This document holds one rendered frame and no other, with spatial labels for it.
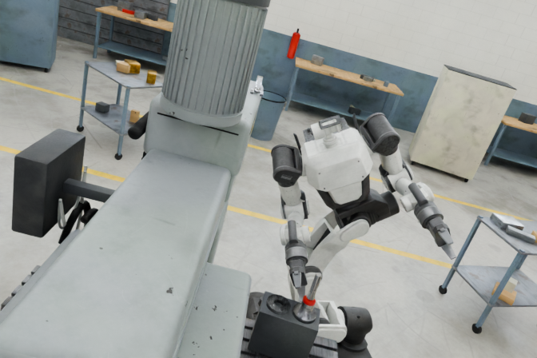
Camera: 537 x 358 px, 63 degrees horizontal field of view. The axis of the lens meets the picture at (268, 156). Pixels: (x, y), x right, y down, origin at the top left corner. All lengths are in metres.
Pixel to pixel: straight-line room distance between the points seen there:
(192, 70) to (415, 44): 8.29
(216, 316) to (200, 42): 0.58
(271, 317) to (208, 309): 0.68
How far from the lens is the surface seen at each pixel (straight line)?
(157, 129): 1.14
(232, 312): 1.02
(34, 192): 1.16
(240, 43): 0.97
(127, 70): 5.12
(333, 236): 2.02
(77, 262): 0.77
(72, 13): 9.75
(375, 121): 1.89
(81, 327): 0.67
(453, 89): 7.24
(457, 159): 7.55
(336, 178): 1.82
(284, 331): 1.70
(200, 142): 1.13
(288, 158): 1.86
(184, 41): 0.99
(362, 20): 8.90
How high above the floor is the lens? 2.24
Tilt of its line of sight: 22 degrees down
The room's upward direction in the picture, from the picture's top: 16 degrees clockwise
